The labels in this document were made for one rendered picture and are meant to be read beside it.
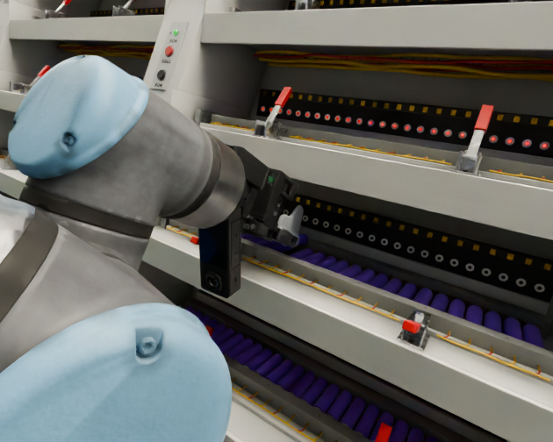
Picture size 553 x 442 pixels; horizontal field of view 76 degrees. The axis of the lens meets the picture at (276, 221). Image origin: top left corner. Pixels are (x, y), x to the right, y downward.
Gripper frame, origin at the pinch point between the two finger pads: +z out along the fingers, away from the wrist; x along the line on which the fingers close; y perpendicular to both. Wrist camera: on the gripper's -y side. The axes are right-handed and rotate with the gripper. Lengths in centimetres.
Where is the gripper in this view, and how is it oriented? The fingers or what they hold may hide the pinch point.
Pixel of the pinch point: (284, 241)
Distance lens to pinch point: 54.0
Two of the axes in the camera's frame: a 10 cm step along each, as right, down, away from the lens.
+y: 3.4, -9.4, 0.8
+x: -8.3, -2.6, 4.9
